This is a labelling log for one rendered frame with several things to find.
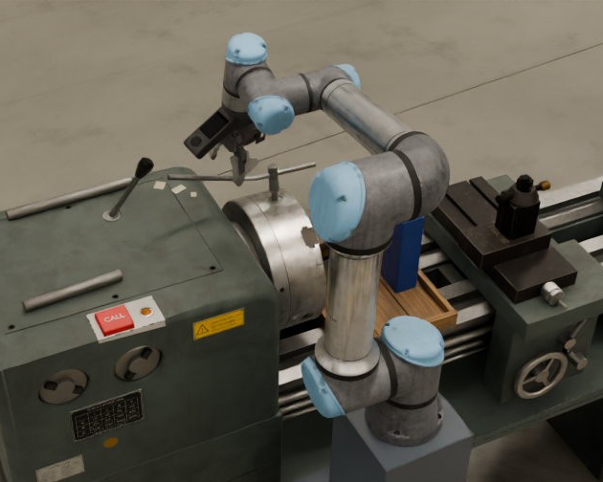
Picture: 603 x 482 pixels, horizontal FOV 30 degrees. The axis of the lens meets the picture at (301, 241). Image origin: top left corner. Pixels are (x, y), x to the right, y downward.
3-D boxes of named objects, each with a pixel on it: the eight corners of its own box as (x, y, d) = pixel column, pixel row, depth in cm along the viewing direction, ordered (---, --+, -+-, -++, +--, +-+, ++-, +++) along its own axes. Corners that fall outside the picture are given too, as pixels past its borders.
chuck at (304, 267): (293, 355, 251) (287, 237, 234) (237, 285, 275) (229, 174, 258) (328, 343, 254) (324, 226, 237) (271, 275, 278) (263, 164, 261)
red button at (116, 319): (104, 339, 211) (103, 332, 209) (95, 319, 215) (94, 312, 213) (135, 330, 213) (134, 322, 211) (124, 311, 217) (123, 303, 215)
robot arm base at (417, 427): (457, 429, 215) (463, 395, 209) (390, 457, 209) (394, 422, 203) (415, 378, 225) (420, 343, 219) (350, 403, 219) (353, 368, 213)
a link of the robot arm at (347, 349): (394, 412, 205) (426, 176, 169) (322, 437, 200) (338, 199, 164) (365, 367, 213) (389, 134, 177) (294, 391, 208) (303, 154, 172)
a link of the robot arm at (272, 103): (316, 99, 202) (292, 58, 207) (258, 113, 198) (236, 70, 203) (310, 129, 208) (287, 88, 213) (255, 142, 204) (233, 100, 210)
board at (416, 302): (347, 361, 261) (348, 350, 258) (281, 270, 285) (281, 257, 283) (456, 324, 271) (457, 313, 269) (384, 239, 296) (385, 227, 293)
